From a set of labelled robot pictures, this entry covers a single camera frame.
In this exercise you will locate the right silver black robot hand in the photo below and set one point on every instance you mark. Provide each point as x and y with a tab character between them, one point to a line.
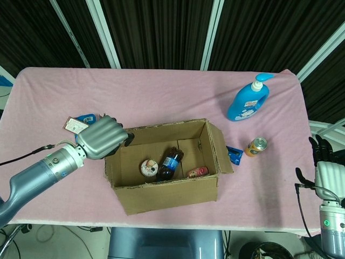
330	175

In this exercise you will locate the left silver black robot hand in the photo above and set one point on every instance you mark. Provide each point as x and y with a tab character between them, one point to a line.
102	137

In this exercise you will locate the brown cardboard shipping box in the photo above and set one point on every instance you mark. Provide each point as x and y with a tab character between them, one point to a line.
167	197

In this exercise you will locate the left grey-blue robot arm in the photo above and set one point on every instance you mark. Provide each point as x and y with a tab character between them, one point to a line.
35	178

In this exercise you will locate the light blue snack bag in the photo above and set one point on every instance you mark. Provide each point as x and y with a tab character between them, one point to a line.
87	118

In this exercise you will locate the small brown white carton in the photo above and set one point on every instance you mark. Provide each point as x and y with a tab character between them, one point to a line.
74	125

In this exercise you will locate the round printed tin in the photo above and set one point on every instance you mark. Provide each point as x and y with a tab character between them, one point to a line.
148	167

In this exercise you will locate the dark cola bottle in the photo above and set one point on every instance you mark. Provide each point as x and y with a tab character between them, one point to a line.
168	164

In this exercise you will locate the yellow mango juice can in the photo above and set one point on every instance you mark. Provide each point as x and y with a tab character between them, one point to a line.
254	149

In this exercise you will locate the pink tablecloth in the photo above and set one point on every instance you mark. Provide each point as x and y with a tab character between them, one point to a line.
175	94

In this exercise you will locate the black power adapter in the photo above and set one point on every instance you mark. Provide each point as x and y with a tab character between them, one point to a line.
96	230

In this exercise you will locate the dark blue snack packet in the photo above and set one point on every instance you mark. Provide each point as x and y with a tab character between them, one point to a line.
235	155

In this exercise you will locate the small red can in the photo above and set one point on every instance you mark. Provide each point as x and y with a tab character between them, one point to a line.
198	172

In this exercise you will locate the black waste basket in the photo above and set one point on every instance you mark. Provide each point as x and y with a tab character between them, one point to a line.
258	251

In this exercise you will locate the blue pump detergent bottle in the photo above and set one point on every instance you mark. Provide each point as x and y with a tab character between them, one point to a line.
245	105

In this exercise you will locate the dark blue robot torso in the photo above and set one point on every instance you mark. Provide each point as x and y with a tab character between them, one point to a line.
161	242

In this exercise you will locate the black pleated curtain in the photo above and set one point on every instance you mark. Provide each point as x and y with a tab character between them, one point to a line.
161	27

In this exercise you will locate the white metal rail rack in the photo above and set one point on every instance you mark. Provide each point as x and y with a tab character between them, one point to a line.
323	126

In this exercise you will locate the wide white frame post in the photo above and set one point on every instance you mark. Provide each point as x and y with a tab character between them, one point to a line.
103	32

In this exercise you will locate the thin white frame post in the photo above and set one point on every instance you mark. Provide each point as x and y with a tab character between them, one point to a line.
70	32

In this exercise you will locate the slanted white frame post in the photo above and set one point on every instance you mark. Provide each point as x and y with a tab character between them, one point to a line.
320	51

